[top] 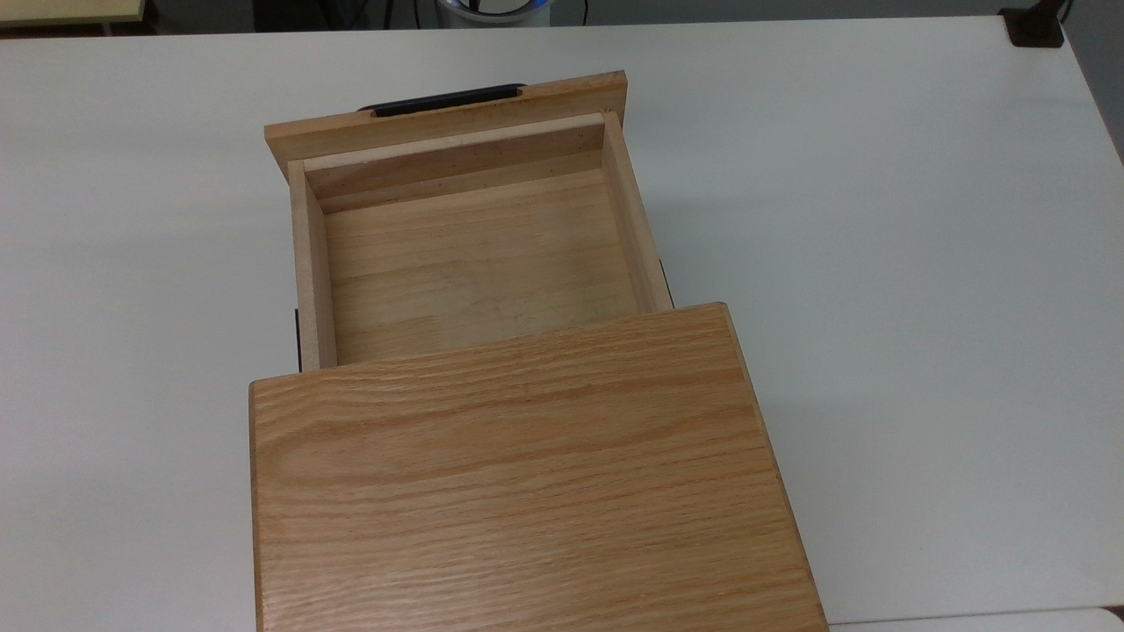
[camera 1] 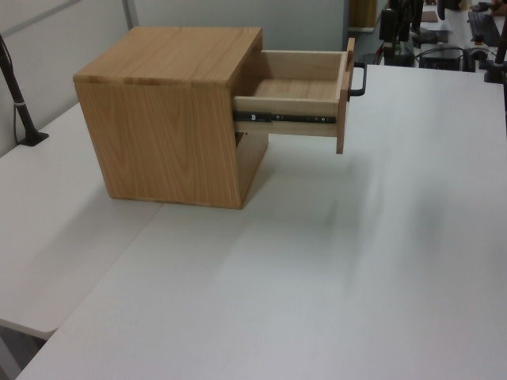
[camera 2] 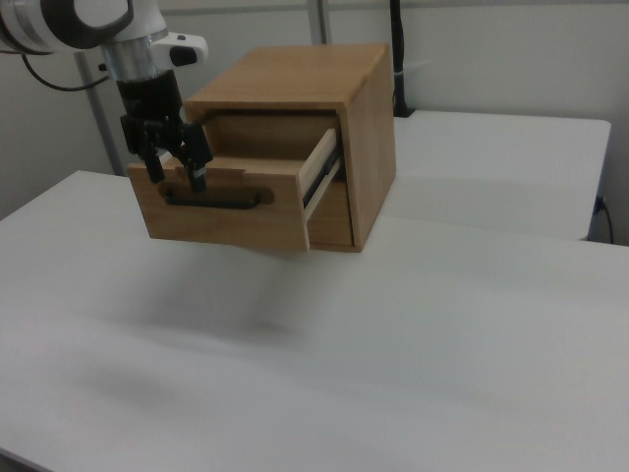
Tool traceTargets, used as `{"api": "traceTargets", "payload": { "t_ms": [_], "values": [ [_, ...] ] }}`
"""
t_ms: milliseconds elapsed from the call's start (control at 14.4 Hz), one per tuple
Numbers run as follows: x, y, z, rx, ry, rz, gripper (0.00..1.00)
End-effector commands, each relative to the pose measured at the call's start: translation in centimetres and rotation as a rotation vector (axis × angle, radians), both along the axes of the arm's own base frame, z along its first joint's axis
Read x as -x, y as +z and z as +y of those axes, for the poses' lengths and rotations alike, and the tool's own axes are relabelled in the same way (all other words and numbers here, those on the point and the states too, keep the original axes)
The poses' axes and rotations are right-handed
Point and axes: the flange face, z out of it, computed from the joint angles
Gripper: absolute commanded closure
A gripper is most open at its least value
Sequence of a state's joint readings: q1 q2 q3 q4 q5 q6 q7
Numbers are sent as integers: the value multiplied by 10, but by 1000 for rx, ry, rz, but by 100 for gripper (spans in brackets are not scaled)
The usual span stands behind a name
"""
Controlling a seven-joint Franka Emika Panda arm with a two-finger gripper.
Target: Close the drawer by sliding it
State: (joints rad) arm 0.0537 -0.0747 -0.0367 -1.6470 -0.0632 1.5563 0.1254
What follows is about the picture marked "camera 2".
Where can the black camera stand pole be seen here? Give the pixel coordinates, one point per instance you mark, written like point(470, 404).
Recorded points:
point(400, 54)

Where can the wooden drawer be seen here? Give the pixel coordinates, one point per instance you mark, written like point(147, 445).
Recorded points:
point(236, 206)

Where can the wooden drawer cabinet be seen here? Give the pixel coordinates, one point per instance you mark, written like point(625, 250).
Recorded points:
point(314, 98)

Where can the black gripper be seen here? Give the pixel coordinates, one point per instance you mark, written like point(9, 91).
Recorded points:
point(147, 105)

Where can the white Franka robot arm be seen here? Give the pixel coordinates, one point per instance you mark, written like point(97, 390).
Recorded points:
point(59, 24)

